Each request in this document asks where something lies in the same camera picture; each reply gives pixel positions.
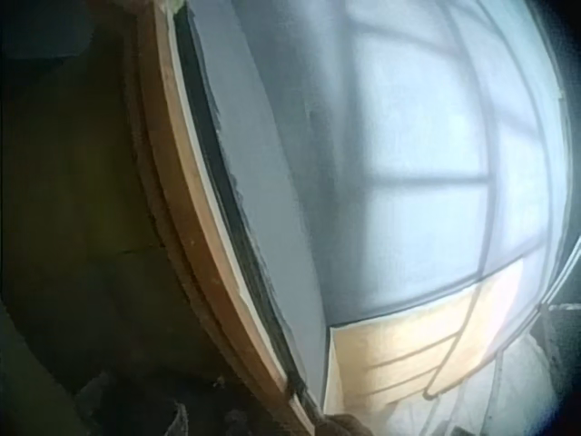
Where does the white drop sheet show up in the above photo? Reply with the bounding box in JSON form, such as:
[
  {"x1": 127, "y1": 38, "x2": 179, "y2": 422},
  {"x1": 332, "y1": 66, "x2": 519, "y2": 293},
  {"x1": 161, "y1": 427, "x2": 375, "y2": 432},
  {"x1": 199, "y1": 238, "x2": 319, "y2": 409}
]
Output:
[{"x1": 399, "y1": 333, "x2": 553, "y2": 436}]

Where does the wooden door frame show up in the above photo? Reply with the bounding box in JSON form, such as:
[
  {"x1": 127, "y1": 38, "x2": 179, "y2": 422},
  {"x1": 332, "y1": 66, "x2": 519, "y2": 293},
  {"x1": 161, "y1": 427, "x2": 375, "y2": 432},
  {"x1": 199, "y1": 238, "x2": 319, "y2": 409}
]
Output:
[{"x1": 121, "y1": 0, "x2": 324, "y2": 436}]

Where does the person's right hand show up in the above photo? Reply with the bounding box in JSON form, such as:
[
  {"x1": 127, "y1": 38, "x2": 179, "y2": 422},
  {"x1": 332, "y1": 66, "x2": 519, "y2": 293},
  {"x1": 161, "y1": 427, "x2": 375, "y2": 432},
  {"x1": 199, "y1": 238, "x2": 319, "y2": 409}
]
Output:
[{"x1": 317, "y1": 411, "x2": 369, "y2": 436}]

